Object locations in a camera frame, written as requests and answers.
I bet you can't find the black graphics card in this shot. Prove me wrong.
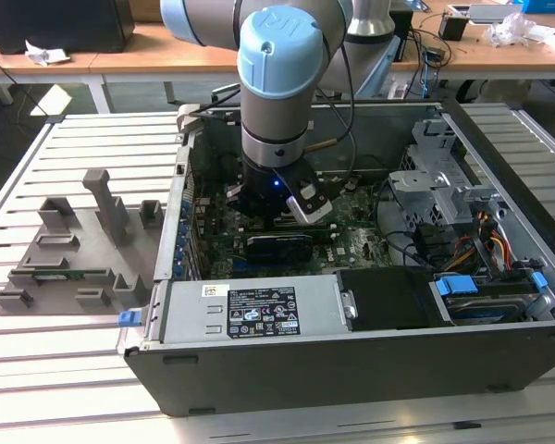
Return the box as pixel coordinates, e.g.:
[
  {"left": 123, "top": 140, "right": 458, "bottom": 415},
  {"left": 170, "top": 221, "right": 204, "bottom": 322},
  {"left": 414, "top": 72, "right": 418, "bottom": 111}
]
[{"left": 243, "top": 230, "right": 316, "bottom": 268}]

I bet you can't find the black RAM slot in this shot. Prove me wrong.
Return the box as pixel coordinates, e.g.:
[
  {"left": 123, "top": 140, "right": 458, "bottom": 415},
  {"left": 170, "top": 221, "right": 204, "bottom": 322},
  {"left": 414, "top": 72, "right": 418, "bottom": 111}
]
[
  {"left": 240, "top": 220, "right": 339, "bottom": 234},
  {"left": 304, "top": 229, "right": 339, "bottom": 245}
]

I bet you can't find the blue expansion slot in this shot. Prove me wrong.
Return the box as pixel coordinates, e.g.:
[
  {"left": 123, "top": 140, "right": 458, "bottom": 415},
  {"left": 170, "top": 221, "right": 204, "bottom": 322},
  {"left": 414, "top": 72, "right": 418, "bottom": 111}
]
[{"left": 232, "top": 261, "right": 283, "bottom": 277}]

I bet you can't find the green motherboard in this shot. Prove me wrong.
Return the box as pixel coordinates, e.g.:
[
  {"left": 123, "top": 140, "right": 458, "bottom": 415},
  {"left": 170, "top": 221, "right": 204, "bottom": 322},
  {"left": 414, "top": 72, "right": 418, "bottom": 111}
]
[{"left": 188, "top": 173, "right": 401, "bottom": 281}]

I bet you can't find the silver power supply unit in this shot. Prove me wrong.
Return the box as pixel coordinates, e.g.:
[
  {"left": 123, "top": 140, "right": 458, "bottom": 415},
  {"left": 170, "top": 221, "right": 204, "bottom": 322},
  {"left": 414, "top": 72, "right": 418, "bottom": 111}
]
[{"left": 159, "top": 275, "right": 349, "bottom": 346}]

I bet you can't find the grey metal drive cage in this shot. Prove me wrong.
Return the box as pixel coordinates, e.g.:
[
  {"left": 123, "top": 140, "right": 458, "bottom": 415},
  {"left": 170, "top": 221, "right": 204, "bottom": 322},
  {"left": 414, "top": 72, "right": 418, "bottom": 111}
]
[{"left": 388, "top": 117, "right": 508, "bottom": 232}]

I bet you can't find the black plastic shroud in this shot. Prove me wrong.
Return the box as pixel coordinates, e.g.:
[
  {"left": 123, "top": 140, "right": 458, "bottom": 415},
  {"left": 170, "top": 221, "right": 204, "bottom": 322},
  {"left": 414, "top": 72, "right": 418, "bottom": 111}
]
[{"left": 336, "top": 265, "right": 450, "bottom": 334}]

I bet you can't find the grey parts rack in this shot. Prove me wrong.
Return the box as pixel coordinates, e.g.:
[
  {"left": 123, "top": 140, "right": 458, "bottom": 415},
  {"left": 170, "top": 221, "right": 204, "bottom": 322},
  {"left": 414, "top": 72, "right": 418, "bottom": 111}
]
[{"left": 0, "top": 168, "right": 167, "bottom": 318}]

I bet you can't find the wooden desk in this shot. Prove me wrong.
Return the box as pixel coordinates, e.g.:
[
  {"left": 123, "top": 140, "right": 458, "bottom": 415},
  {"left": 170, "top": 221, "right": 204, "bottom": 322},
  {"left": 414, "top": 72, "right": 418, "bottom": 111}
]
[{"left": 0, "top": 0, "right": 555, "bottom": 115}]

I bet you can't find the open black PC case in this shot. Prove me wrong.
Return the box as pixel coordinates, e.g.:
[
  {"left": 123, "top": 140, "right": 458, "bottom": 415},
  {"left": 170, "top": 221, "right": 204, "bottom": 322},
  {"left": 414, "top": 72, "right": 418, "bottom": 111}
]
[{"left": 115, "top": 99, "right": 555, "bottom": 417}]

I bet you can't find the brown cardboard box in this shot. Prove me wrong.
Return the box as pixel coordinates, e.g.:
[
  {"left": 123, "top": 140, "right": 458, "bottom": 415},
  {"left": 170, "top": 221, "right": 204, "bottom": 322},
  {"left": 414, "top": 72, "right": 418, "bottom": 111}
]
[{"left": 129, "top": 0, "right": 164, "bottom": 23}]

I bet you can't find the blue disk carrier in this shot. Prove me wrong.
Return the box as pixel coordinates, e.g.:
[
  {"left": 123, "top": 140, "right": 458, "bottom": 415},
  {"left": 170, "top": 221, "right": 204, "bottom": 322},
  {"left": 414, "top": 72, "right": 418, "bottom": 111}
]
[{"left": 434, "top": 273, "right": 480, "bottom": 298}]

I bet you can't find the small black box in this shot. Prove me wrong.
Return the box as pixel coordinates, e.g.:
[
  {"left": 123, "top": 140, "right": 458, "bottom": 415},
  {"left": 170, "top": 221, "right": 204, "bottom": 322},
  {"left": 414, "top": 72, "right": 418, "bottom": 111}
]
[{"left": 438, "top": 12, "right": 471, "bottom": 43}]

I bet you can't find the crumpled white paper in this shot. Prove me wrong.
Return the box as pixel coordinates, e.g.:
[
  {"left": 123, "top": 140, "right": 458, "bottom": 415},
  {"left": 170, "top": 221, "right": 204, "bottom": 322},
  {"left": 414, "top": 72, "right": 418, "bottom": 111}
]
[{"left": 24, "top": 38, "right": 73, "bottom": 67}]

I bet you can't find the black computer tower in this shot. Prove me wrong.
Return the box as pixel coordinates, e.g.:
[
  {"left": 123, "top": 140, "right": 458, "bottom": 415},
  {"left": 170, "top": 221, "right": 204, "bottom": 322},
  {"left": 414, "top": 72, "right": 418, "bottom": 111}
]
[{"left": 0, "top": 0, "right": 136, "bottom": 56}]

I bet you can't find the hard disk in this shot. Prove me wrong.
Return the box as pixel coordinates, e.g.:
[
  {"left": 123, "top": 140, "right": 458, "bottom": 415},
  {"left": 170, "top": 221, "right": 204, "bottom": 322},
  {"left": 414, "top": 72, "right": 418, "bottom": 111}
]
[{"left": 445, "top": 295, "right": 536, "bottom": 326}]

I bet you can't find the silver flat device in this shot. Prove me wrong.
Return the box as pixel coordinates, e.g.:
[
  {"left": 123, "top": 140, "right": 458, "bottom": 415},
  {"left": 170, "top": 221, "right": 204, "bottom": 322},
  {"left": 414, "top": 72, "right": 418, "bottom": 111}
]
[{"left": 467, "top": 3, "right": 524, "bottom": 25}]

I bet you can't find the crumpled clear plastic bag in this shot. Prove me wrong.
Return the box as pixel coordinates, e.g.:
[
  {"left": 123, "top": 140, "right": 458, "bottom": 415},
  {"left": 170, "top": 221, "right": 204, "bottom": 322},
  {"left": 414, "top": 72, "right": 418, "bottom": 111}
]
[{"left": 484, "top": 12, "right": 549, "bottom": 48}]

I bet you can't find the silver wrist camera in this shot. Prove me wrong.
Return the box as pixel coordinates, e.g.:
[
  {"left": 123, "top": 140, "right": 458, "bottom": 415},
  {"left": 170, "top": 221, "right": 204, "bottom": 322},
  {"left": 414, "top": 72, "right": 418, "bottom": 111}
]
[{"left": 273, "top": 166, "right": 333, "bottom": 226}]

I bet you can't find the grey case handle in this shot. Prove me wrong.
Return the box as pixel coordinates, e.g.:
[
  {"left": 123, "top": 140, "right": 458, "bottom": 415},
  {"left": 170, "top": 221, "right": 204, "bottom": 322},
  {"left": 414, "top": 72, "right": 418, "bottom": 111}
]
[{"left": 175, "top": 103, "right": 205, "bottom": 140}]

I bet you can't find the silver metal latch handle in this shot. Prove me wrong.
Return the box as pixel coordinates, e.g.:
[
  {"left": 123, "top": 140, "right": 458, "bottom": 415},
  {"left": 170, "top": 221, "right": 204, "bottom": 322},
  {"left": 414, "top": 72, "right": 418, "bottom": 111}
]
[{"left": 340, "top": 289, "right": 361, "bottom": 321}]

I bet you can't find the orange yellow wire bundle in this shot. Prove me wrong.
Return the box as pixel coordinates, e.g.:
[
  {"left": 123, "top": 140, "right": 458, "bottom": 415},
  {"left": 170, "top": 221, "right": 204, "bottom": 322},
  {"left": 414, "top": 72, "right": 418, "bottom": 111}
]
[{"left": 443, "top": 210, "right": 514, "bottom": 274}]

